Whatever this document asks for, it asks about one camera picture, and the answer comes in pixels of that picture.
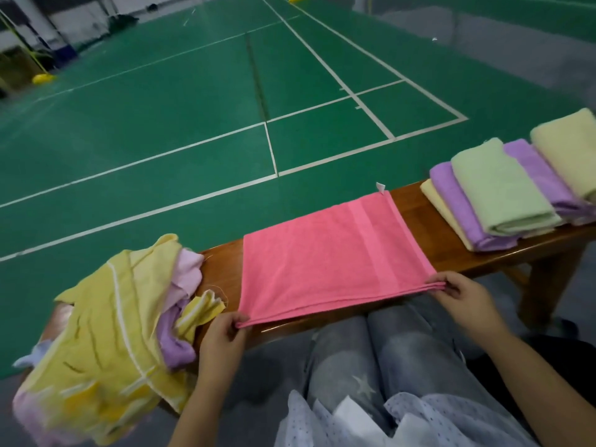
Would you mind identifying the person's right hand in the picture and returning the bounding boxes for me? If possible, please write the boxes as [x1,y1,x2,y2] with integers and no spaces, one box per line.
[425,271,510,347]

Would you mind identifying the person's left hand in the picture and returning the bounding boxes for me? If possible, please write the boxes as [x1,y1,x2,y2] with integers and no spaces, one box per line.
[197,312,251,394]

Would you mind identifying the yellow white striped cloth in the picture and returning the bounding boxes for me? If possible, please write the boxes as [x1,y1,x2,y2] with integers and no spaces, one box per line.
[175,289,227,345]

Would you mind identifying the purple towel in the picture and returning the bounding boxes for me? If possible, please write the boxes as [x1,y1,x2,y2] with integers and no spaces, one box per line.
[155,307,199,371]
[503,138,596,226]
[429,161,520,253]

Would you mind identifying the light pink towel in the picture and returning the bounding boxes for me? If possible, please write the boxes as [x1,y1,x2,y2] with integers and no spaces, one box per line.
[163,248,206,313]

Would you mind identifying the pale yellow towel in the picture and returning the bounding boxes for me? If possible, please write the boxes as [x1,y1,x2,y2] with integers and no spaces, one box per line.
[11,233,187,447]
[419,178,476,252]
[530,107,596,203]

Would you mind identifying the light green striped towel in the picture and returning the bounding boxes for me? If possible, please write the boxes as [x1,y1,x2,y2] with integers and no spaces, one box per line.
[451,137,564,238]

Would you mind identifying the hot pink towel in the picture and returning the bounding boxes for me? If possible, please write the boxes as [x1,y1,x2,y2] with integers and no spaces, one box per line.
[235,189,448,330]

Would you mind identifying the white blue towel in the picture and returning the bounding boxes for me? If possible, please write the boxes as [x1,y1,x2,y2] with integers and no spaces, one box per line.
[12,340,52,369]

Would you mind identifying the person's left forearm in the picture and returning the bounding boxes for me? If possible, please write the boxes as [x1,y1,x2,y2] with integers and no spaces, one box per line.
[168,381,236,447]

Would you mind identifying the person's right forearm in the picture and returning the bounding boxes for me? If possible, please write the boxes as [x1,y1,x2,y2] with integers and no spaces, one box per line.
[479,328,596,447]

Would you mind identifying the person's grey trousers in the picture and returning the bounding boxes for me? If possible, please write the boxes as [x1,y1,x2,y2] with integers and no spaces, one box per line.
[302,302,504,434]

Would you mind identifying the brown wooden bench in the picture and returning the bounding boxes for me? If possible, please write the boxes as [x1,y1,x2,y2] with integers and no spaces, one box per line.
[37,181,596,359]

